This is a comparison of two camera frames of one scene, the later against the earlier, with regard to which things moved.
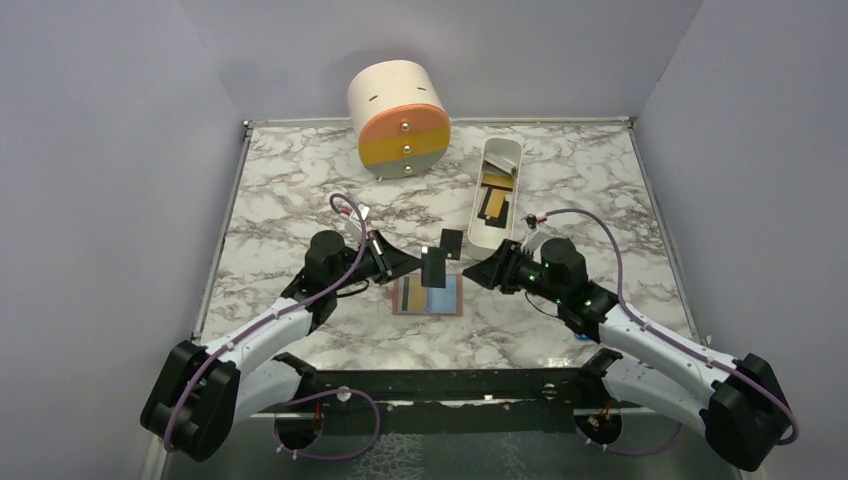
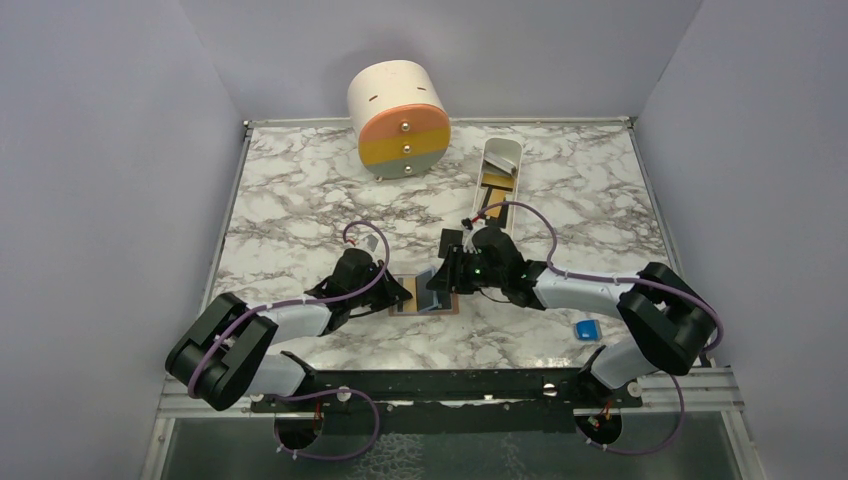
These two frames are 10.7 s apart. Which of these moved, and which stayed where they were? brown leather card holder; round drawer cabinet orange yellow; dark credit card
Moved: dark credit card
Stayed: round drawer cabinet orange yellow; brown leather card holder
